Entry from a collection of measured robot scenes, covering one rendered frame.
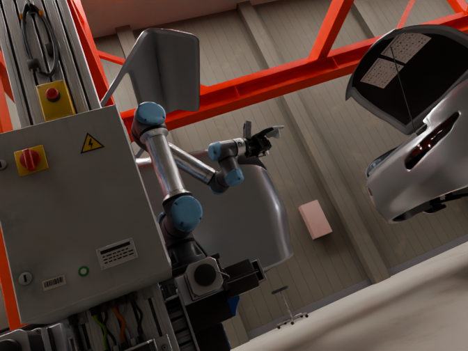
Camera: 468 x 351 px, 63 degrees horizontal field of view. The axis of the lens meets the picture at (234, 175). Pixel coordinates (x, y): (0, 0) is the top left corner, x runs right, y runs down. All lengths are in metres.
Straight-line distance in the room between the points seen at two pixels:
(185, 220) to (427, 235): 7.15
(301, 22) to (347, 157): 3.44
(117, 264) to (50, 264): 0.15
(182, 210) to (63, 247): 0.51
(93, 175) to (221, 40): 7.90
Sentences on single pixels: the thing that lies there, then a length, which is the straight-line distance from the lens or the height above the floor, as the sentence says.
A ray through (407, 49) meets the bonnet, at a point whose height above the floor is 2.23.
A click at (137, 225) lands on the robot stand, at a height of 0.88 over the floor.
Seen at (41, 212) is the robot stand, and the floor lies 0.99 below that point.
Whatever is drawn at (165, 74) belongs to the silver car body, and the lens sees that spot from 4.11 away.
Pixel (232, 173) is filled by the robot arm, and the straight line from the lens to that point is 1.54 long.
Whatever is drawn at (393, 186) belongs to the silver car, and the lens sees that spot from 3.90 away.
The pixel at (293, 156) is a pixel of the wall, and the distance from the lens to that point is 7.61.
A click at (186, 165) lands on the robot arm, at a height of 1.22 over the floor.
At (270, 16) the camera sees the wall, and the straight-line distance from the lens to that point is 9.51.
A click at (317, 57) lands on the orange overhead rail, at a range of 5.74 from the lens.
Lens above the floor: 0.64
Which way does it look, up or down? 17 degrees up
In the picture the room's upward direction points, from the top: 23 degrees counter-clockwise
